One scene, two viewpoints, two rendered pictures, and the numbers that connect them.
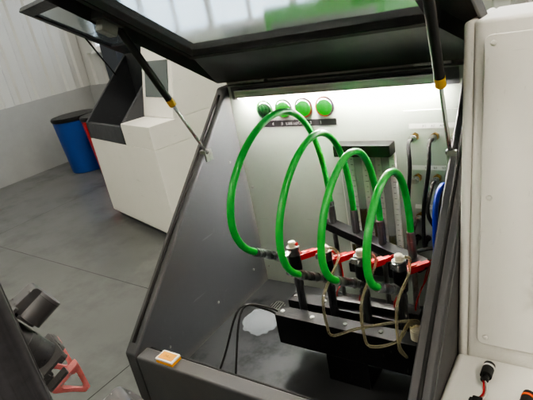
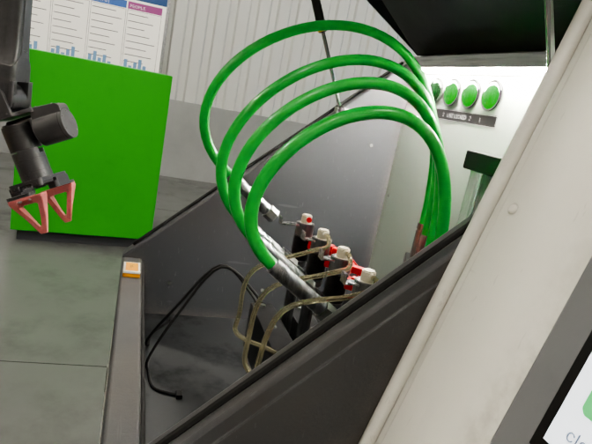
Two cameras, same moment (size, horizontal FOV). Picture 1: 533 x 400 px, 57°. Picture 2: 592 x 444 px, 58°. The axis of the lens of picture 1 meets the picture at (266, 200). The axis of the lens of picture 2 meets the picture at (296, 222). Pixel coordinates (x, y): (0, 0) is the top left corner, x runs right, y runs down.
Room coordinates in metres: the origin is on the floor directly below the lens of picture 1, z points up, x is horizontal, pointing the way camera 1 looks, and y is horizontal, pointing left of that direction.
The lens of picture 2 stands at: (0.30, -0.48, 1.32)
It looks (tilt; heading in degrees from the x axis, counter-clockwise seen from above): 13 degrees down; 35
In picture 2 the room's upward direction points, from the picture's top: 11 degrees clockwise
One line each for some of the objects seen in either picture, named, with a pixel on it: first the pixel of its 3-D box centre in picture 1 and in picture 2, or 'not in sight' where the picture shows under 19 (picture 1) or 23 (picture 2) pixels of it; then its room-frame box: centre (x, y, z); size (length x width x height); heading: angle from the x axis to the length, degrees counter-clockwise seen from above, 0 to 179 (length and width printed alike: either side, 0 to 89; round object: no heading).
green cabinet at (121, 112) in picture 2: not in sight; (91, 148); (2.68, 3.20, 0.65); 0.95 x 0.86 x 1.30; 148
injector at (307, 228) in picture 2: (297, 289); (286, 285); (0.95, -0.03, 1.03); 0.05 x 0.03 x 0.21; 143
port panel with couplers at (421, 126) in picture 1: (434, 177); not in sight; (1.03, -0.39, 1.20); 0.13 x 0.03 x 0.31; 53
